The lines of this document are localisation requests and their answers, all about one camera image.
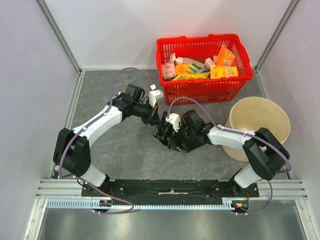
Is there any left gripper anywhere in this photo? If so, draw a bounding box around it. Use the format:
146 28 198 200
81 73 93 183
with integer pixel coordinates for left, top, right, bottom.
132 100 162 127

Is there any black trash bag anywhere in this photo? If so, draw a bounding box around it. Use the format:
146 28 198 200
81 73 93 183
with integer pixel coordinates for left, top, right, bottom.
153 109 214 153

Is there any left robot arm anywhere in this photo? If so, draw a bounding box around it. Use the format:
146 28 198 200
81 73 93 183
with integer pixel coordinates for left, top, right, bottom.
53 84 164 197

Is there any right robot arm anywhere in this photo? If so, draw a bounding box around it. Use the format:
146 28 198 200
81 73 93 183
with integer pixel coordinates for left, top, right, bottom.
165 110 290 197

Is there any beige trash bin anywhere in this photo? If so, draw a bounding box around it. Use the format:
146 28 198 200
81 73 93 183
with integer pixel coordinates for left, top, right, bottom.
221 96 292 163

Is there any pink pouch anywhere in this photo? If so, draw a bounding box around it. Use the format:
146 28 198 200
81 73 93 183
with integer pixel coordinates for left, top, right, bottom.
161 62 177 80

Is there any orange snack pack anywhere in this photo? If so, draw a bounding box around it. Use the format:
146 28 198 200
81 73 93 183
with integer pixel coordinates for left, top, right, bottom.
175 63 191 76

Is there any yellow snack bag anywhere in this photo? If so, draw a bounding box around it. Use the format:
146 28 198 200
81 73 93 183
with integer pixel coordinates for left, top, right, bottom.
172 72 210 81

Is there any pink capped bottle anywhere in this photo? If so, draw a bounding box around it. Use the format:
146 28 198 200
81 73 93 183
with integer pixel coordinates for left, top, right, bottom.
169 53 205 68

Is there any green yellow packet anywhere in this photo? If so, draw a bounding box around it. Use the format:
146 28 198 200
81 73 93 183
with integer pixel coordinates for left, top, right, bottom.
185 63 202 75

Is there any yellow snack box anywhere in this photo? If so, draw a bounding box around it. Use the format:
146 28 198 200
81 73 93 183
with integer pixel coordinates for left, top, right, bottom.
210 66 238 79

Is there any red plastic basket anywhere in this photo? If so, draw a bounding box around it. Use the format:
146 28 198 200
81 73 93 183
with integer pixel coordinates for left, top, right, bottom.
155 33 254 105

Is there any pink small packet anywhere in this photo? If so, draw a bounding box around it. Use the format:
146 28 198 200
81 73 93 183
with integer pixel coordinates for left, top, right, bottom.
204 57 216 70

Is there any orange carton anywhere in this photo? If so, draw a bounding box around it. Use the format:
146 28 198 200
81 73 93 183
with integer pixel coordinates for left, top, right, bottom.
214 44 236 67

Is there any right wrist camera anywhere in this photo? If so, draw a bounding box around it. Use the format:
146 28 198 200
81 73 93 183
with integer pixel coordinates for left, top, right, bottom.
165 113 183 133

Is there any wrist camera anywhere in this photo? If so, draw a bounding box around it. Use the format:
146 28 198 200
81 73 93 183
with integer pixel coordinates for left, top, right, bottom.
148 84 164 107
165 113 183 133

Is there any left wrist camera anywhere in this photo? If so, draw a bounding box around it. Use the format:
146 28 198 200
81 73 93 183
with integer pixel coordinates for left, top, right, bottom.
148 84 164 107

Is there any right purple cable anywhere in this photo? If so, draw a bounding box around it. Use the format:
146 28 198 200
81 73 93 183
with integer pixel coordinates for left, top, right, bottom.
167 96 293 217

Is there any purple cable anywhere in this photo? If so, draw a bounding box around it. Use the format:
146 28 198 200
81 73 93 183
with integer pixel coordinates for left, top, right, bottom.
57 66 158 216
167 96 293 217

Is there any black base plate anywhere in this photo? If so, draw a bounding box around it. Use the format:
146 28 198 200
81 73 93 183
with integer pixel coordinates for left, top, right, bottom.
81 178 261 206

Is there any slotted cable duct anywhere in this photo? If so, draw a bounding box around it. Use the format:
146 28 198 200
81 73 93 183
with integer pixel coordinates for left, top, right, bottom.
46 198 244 211

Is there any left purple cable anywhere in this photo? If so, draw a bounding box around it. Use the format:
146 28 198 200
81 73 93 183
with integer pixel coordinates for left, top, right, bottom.
57 66 158 216

